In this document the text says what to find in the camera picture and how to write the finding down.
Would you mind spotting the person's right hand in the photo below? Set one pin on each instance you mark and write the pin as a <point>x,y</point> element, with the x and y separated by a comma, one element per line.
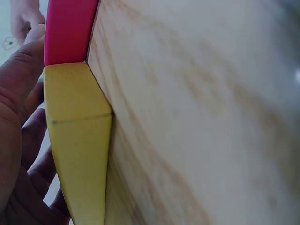
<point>24,14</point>

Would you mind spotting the person's right fingers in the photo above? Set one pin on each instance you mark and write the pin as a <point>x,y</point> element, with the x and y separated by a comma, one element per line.
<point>23,30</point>

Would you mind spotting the pink wooden block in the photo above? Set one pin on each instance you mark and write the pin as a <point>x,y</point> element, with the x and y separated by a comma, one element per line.
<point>68,30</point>

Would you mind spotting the person's left hand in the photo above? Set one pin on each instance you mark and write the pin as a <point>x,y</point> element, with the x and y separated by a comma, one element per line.
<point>11,122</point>

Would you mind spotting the person's left thumb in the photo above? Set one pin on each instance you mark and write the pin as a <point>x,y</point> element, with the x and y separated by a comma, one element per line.
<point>25,54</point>

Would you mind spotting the yellow wooden block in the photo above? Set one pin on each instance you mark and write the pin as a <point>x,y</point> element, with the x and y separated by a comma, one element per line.
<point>77,131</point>

